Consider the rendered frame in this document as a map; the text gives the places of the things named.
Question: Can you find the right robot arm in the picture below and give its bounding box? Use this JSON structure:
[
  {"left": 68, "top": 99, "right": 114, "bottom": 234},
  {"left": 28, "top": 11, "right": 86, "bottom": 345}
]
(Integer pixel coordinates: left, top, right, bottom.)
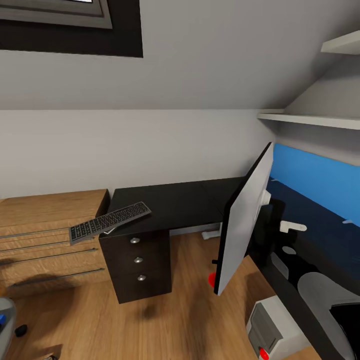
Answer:
[{"left": 263, "top": 219, "right": 360, "bottom": 360}]

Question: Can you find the swivel chair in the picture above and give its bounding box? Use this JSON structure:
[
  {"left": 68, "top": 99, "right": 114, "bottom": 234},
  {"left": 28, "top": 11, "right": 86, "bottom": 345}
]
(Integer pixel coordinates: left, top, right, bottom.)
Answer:
[{"left": 0, "top": 296, "right": 58, "bottom": 360}]

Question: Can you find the monitor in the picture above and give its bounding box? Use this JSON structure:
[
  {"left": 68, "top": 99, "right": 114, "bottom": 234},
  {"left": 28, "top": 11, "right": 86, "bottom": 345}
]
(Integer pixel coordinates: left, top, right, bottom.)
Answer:
[{"left": 208, "top": 142, "right": 286, "bottom": 296}]

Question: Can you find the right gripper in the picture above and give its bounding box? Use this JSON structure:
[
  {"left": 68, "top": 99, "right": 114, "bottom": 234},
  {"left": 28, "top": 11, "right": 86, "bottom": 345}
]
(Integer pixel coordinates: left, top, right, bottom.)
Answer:
[{"left": 263, "top": 219, "right": 298, "bottom": 244}]

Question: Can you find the keyboard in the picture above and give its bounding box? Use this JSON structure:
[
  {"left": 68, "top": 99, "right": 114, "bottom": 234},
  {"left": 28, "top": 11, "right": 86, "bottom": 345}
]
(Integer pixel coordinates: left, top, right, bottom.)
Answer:
[{"left": 68, "top": 201, "right": 152, "bottom": 246}]

